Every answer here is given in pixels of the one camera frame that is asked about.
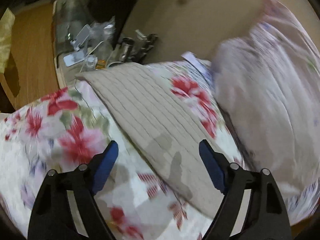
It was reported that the beige ribbed knit garment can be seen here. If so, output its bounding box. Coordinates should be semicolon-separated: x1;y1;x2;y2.
76;63;239;218

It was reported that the floral bedspread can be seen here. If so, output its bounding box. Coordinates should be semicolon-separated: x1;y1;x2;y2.
0;60;320;240

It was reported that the pink pillow with blue print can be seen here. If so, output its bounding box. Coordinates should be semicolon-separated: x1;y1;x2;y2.
211;0;320;198

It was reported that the white phone on nightstand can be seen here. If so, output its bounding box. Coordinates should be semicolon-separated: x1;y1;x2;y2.
63;50;85;67

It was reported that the cluttered nightstand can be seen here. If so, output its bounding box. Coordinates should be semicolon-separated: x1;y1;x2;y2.
51;0;121;88

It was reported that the dark metal items cluster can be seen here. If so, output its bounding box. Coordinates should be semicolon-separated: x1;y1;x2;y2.
106;29;158;68

